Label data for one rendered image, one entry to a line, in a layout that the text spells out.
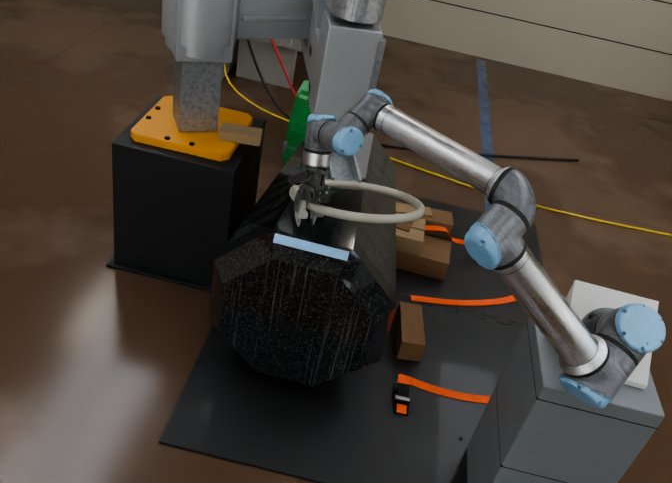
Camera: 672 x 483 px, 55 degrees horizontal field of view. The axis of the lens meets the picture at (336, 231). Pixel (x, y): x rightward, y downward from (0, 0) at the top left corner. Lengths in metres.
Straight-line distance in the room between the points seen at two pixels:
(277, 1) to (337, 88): 0.63
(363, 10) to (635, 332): 1.49
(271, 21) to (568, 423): 2.13
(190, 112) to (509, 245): 1.93
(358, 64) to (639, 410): 1.62
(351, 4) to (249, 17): 0.68
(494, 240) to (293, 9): 1.85
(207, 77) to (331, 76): 0.71
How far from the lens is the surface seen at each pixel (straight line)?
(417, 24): 7.74
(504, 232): 1.72
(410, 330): 3.31
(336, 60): 2.69
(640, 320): 2.14
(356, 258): 2.59
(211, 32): 3.01
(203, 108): 3.24
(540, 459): 2.51
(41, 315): 3.40
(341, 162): 2.70
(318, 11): 3.11
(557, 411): 2.33
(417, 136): 1.93
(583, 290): 2.38
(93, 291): 3.50
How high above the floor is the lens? 2.31
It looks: 35 degrees down
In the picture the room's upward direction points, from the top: 12 degrees clockwise
